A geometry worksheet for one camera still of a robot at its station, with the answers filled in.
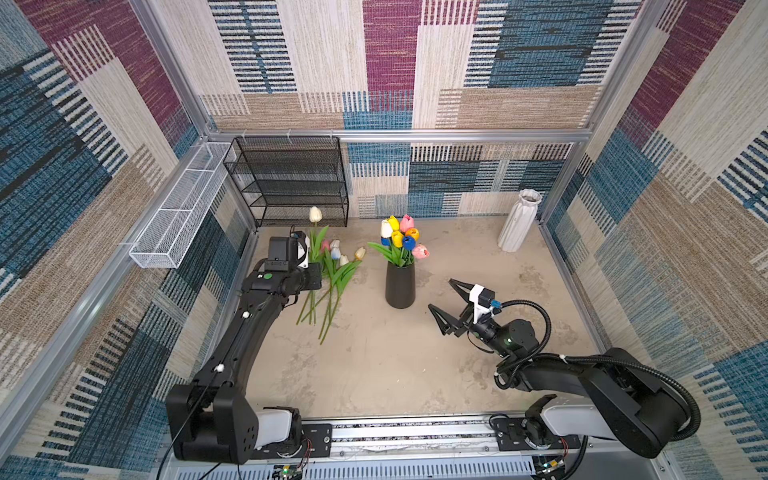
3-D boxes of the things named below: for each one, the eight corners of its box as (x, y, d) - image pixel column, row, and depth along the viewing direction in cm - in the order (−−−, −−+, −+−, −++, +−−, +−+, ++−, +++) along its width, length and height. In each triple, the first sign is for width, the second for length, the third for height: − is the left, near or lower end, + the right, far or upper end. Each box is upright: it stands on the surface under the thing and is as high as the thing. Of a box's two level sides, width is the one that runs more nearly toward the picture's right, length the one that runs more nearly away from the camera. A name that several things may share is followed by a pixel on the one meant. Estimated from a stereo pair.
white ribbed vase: (497, 250, 113) (517, 203, 95) (499, 233, 118) (519, 186, 100) (516, 255, 111) (541, 208, 94) (518, 238, 117) (541, 191, 99)
